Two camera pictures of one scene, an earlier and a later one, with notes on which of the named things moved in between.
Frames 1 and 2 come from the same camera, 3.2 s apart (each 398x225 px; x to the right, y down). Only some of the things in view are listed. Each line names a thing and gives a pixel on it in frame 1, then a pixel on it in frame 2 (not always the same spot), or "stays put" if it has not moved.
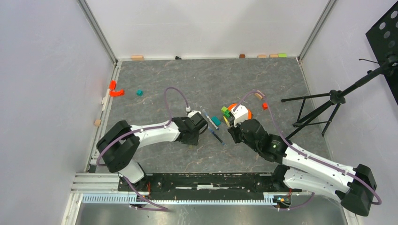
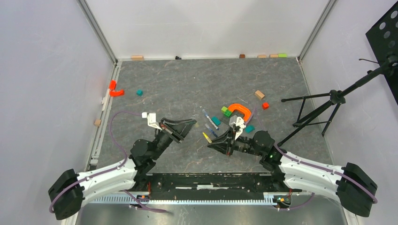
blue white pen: x=210 y=120 stays put
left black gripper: x=193 y=142 -> x=177 y=130
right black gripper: x=233 y=131 -> x=227 y=142
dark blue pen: x=218 y=138 stays put
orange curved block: x=249 y=112 stays put
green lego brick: x=225 y=111 stays put
